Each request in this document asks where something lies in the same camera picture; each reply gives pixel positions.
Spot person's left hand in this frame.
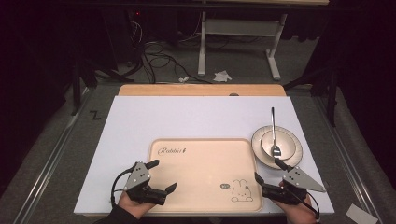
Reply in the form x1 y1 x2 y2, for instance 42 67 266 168
118 190 157 219

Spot wooden table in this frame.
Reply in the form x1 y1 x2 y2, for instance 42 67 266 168
118 83 288 98

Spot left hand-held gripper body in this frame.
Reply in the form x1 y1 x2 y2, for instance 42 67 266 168
123 161 168 206

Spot metal floor rail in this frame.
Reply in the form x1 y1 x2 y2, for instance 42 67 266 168
13 87 92 224
313 95 385 224

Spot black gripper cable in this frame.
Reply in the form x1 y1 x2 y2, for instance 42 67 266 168
110 167 136 205
281 186 321 220

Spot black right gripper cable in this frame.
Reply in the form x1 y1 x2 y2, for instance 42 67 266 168
281 186 321 220

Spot large crumpled white paper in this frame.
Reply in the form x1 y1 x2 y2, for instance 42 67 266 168
213 70 233 83

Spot black stand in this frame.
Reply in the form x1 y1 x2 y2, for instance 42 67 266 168
70 57 135 117
282 66 341 128

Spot metal spoon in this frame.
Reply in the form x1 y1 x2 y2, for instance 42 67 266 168
269 106 282 159

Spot white bowl with dark rim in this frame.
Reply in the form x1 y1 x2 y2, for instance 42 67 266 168
260 129 297 161

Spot beige tray with rabbit print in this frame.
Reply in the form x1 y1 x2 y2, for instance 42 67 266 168
147 137 263 214

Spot person's right hand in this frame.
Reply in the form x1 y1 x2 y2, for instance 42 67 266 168
272 181 319 224

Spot black floor cables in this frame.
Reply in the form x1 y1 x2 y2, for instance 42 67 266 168
130 18 213 85

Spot white paper sheet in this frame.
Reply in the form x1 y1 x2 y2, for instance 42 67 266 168
345 203 379 224

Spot white metal desk frame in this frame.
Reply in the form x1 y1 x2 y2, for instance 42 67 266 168
197 10 289 82

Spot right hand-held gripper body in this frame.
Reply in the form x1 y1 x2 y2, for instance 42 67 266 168
262 166 327 206

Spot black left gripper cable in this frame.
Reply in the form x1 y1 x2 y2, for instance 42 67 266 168
110 167 136 205

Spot white board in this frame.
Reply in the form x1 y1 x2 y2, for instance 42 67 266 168
73 95 335 217

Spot white plate with dark rim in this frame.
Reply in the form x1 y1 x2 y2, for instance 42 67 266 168
250 124 304 171

